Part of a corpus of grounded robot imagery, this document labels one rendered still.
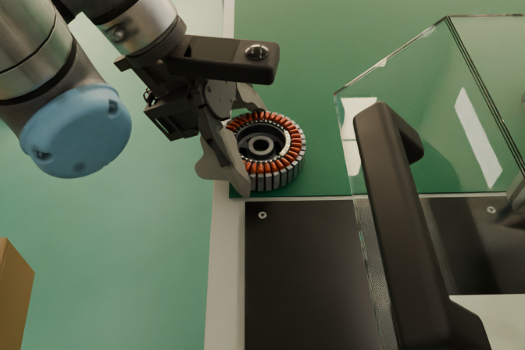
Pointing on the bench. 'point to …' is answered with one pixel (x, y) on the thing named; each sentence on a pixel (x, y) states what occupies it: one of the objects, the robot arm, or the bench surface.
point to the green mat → (351, 33)
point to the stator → (262, 161)
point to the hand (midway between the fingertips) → (262, 152)
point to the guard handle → (408, 238)
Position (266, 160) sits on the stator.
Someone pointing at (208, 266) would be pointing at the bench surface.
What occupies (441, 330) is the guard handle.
